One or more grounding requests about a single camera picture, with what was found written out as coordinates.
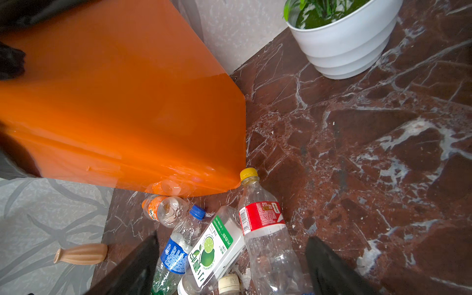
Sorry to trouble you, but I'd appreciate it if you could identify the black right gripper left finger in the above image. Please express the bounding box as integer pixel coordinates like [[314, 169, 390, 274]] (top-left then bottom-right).
[[86, 232, 159, 295]]

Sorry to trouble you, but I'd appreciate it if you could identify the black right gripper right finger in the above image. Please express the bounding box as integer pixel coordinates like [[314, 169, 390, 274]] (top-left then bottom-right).
[[306, 237, 379, 295]]

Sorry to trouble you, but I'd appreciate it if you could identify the blue label bottle near bin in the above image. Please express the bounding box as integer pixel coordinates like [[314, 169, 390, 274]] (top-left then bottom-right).
[[151, 205, 205, 295]]

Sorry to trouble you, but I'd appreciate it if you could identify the orange cap bottle near bin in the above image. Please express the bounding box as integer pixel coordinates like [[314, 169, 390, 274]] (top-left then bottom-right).
[[141, 195, 189, 229]]

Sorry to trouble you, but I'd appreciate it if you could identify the orange trash bin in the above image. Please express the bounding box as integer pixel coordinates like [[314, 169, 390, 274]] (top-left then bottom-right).
[[1, 1, 246, 197]]

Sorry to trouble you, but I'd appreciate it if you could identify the peach ceramic vase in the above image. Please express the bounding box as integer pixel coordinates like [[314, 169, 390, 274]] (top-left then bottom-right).
[[54, 243, 108, 266]]

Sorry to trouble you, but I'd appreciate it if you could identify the red label yellow cap bottle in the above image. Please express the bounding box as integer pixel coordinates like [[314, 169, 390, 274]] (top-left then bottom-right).
[[238, 168, 306, 295]]

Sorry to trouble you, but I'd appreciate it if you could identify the white green lime drink bottle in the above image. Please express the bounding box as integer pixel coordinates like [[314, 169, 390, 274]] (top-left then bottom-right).
[[178, 206, 245, 295]]

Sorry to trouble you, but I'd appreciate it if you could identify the amber tea bottle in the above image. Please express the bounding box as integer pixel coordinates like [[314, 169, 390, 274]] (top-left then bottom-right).
[[218, 274, 240, 295]]

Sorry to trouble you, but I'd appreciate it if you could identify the white pot with flowers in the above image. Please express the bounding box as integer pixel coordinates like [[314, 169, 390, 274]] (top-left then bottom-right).
[[284, 1, 403, 80]]

